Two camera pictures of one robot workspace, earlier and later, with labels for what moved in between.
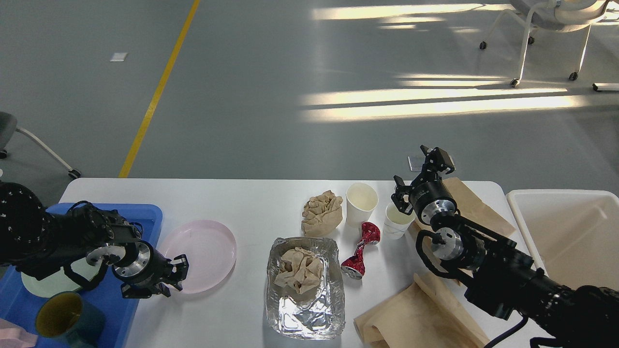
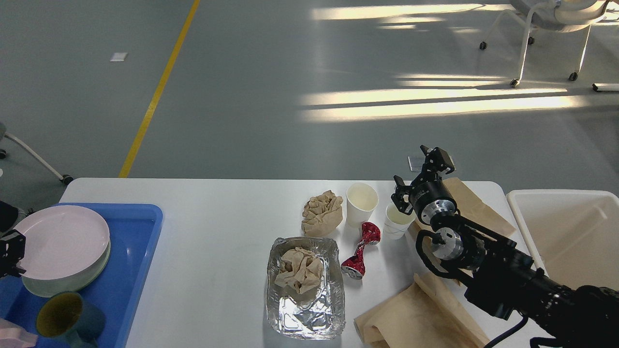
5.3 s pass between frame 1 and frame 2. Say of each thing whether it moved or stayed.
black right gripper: stayed
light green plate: stayed
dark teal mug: stayed
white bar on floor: stayed
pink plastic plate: moved
